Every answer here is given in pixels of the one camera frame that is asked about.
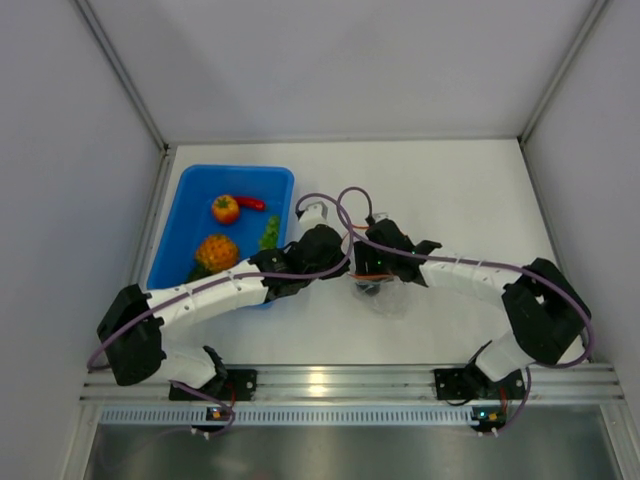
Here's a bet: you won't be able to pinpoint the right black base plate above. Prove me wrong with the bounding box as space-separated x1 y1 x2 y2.
434 367 526 403

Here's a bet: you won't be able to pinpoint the aluminium mounting rail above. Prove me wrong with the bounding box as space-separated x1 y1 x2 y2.
79 364 625 405

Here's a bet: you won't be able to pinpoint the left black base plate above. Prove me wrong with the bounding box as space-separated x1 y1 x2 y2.
194 367 258 402

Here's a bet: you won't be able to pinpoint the fake orange peach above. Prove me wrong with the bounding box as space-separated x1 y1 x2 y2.
211 195 240 225

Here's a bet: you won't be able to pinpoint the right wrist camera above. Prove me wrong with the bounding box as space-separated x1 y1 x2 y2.
365 212 389 226

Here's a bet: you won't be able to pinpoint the fake dark eggplant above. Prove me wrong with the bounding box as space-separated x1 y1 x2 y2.
355 280 385 298

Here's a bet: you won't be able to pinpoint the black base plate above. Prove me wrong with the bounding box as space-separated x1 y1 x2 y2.
194 367 258 402
434 367 526 403

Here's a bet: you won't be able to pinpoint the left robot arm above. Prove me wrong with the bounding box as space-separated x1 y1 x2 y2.
97 224 349 400

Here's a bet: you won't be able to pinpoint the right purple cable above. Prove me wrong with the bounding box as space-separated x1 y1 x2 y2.
337 187 596 436

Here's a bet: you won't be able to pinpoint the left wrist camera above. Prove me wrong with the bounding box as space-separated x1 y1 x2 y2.
296 201 328 232

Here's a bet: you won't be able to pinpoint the blue plastic bin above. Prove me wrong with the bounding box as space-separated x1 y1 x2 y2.
146 165 294 289

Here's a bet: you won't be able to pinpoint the fake pineapple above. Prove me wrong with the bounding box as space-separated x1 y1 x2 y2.
187 234 239 282

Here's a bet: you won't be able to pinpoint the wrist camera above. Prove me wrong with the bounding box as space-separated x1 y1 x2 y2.
365 212 389 226
296 201 328 232

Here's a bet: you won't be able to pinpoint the purple cable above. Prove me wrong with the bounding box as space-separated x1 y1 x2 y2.
337 187 596 436
87 192 354 436

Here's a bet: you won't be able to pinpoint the fake red chili pepper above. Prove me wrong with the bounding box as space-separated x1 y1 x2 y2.
235 196 267 212

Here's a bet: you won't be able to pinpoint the clear zip top bag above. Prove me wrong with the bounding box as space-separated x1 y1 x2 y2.
344 224 416 321

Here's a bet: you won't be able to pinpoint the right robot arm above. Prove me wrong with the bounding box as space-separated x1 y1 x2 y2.
354 219 591 399

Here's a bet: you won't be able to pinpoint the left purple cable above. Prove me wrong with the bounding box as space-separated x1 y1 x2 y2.
87 192 354 436

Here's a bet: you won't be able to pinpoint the fake green grapes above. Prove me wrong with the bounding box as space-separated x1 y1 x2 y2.
258 215 280 250

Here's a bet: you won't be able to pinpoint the slotted cable duct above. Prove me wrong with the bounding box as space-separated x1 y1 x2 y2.
100 405 485 427

